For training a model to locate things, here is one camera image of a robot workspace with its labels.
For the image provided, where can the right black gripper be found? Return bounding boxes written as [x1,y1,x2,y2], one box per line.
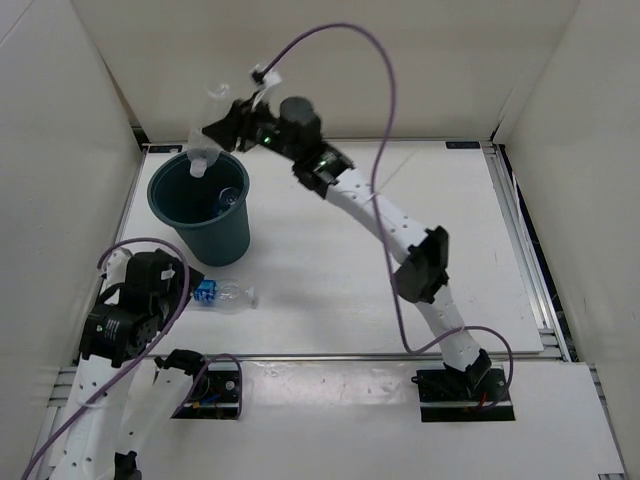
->
[203,92,301,164]

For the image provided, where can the clear unlabelled plastic bottle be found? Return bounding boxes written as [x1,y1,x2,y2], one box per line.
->
[187,83,233,178]

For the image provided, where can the clear bottle blue label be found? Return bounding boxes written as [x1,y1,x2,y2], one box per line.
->
[212,187,241,217]
[193,279,259,314]

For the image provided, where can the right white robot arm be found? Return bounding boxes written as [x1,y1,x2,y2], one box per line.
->
[200,97,491,400]

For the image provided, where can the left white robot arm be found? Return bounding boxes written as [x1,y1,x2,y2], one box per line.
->
[51,248,210,479]

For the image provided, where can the dark teal plastic bin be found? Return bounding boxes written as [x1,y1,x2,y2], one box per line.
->
[147,152,250,267]

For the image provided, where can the clear bottle blue label lying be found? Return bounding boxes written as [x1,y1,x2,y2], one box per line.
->
[193,279,259,314]

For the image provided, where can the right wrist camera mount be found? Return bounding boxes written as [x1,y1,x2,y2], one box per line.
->
[250,64,282,110]

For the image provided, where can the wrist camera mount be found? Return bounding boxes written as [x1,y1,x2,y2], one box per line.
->
[250,64,282,110]
[101,247,133,284]

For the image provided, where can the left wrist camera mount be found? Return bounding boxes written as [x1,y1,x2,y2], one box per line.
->
[101,247,133,284]

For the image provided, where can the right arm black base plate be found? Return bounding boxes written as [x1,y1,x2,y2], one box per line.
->
[411,367,516,423]

